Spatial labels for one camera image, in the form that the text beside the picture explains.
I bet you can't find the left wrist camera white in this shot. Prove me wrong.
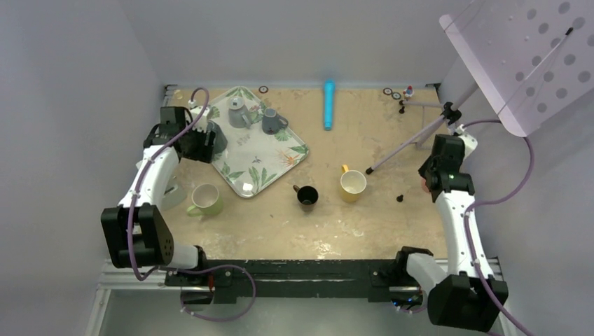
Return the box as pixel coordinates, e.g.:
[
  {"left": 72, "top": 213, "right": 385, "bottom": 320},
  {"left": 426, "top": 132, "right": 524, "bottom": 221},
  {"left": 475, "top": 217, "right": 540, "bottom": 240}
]
[{"left": 188, "top": 100, "right": 211, "bottom": 132}]

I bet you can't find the light green mug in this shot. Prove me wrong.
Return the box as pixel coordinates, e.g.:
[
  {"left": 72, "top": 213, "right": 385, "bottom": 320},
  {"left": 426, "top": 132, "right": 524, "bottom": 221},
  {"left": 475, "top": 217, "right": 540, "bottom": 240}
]
[{"left": 186, "top": 183, "right": 223, "bottom": 217}]

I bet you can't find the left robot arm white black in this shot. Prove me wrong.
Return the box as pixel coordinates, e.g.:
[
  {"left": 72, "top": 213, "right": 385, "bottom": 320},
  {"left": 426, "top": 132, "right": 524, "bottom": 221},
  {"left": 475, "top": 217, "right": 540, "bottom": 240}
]
[{"left": 100, "top": 105, "right": 222, "bottom": 286}]

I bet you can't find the dark grey mug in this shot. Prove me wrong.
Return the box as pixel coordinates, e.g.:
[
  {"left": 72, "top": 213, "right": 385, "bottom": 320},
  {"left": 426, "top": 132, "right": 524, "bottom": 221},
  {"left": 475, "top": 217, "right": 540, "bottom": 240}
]
[{"left": 208, "top": 120, "right": 228, "bottom": 154}]

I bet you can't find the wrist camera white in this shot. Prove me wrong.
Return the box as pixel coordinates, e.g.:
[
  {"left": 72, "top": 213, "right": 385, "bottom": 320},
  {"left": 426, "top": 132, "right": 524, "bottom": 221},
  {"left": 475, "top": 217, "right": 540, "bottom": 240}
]
[
  {"left": 188, "top": 100, "right": 211, "bottom": 132},
  {"left": 454, "top": 124, "right": 478, "bottom": 161}
]

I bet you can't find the aluminium frame rail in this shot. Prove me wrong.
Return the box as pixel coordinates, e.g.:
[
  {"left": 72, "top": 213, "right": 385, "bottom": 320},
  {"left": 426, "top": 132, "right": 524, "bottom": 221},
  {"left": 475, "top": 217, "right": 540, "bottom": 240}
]
[{"left": 83, "top": 84, "right": 518, "bottom": 336}]

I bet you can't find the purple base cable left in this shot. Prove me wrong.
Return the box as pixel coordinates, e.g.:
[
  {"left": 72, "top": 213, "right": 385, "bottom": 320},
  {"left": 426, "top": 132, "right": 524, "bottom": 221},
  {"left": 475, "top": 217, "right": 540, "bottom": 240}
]
[{"left": 179, "top": 265, "right": 257, "bottom": 323}]

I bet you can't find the yellow mug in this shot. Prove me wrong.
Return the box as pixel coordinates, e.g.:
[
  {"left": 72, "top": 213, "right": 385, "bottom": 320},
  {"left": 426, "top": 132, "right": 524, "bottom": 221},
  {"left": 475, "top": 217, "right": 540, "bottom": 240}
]
[{"left": 340, "top": 164, "right": 367, "bottom": 203}]

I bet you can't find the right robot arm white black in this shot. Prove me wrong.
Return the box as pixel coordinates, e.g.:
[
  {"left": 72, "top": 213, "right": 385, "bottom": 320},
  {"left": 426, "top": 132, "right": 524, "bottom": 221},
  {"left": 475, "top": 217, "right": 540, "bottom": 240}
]
[{"left": 393, "top": 134, "right": 509, "bottom": 332}]

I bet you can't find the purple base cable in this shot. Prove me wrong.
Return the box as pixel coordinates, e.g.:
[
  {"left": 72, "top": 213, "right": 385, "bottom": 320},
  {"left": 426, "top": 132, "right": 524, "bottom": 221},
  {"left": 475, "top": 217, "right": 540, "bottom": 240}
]
[
  {"left": 179, "top": 265, "right": 257, "bottom": 323},
  {"left": 398, "top": 287, "right": 428, "bottom": 316}
]

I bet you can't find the white clamp bracket left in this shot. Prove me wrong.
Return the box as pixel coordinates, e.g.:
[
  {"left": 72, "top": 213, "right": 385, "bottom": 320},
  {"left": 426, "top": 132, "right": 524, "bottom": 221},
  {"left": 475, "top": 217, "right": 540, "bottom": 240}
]
[{"left": 132, "top": 160, "right": 187, "bottom": 211}]

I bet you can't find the perforated translucent panel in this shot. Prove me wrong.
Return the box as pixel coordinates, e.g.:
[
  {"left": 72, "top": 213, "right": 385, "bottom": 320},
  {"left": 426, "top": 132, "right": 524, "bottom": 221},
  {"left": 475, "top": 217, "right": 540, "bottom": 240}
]
[{"left": 439, "top": 0, "right": 593, "bottom": 137}]

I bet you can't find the leaf pattern serving tray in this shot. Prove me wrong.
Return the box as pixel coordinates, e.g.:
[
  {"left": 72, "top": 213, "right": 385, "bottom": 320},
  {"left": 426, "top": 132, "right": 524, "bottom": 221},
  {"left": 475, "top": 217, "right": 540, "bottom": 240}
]
[{"left": 209, "top": 86, "right": 310, "bottom": 198}]

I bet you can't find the light grey mug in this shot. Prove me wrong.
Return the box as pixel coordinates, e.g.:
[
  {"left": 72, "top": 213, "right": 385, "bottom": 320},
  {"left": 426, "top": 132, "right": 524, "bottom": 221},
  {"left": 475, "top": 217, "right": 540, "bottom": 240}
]
[{"left": 227, "top": 96, "right": 252, "bottom": 129}]

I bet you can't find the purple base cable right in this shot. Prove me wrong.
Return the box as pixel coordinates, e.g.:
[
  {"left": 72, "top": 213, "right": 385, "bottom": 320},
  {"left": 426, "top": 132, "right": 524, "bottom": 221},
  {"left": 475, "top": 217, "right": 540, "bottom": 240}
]
[{"left": 398, "top": 287, "right": 428, "bottom": 316}]

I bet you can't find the blue grey textured mug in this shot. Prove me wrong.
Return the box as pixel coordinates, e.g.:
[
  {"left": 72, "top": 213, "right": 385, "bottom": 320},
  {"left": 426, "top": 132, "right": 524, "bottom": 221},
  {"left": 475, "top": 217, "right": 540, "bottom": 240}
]
[{"left": 261, "top": 108, "right": 289, "bottom": 135}]

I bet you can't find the white tripod stand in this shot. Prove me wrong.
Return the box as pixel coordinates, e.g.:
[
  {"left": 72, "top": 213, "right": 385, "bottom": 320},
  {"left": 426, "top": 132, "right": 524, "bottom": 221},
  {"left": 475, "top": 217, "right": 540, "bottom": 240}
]
[{"left": 365, "top": 81, "right": 479, "bottom": 175}]

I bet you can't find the blue cylinder tube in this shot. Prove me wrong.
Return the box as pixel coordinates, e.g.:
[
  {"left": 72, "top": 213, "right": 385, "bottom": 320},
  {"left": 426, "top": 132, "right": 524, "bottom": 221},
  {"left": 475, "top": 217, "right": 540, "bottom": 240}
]
[{"left": 323, "top": 79, "right": 336, "bottom": 131}]

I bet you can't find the small red white figurine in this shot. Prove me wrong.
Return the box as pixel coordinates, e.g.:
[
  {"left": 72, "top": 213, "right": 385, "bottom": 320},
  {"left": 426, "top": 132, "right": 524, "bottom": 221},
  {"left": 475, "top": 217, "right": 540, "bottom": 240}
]
[{"left": 403, "top": 85, "right": 415, "bottom": 100}]

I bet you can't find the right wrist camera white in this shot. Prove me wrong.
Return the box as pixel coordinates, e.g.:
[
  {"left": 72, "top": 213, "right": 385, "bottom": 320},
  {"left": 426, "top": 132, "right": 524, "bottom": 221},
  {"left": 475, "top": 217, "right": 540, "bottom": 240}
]
[{"left": 454, "top": 124, "right": 478, "bottom": 161}]

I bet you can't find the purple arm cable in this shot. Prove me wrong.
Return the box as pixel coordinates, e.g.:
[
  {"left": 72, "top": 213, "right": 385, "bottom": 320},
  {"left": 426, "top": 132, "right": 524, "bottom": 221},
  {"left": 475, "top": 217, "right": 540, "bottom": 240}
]
[
  {"left": 127, "top": 87, "right": 211, "bottom": 282},
  {"left": 459, "top": 119, "right": 537, "bottom": 336}
]

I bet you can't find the black ring markers right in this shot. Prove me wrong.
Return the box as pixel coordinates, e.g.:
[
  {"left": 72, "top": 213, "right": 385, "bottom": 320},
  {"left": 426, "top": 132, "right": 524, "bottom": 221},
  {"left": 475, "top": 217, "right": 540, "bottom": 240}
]
[{"left": 382, "top": 87, "right": 402, "bottom": 100}]

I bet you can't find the brown small mug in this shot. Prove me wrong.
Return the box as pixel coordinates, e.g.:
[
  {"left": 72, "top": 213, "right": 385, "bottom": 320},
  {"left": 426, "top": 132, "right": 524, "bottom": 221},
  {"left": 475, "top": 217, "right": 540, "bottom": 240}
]
[{"left": 293, "top": 185, "right": 319, "bottom": 207}]

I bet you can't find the pink mug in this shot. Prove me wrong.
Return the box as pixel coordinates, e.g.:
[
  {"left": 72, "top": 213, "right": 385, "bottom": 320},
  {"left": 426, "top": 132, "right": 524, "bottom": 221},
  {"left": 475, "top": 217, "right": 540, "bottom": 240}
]
[{"left": 420, "top": 178, "right": 429, "bottom": 193}]

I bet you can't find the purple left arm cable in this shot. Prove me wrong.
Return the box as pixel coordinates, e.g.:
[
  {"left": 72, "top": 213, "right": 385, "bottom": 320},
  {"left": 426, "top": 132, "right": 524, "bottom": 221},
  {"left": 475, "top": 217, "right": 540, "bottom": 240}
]
[{"left": 127, "top": 87, "right": 211, "bottom": 282}]

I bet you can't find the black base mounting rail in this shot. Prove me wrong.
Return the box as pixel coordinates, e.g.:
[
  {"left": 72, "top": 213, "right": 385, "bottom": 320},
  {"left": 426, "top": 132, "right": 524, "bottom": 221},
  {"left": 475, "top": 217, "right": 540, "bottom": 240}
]
[{"left": 165, "top": 259, "right": 424, "bottom": 308}]

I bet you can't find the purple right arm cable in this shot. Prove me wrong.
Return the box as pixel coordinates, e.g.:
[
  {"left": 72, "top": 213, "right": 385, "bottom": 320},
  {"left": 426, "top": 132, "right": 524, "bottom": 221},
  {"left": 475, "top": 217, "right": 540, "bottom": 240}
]
[{"left": 459, "top": 119, "right": 537, "bottom": 336}]

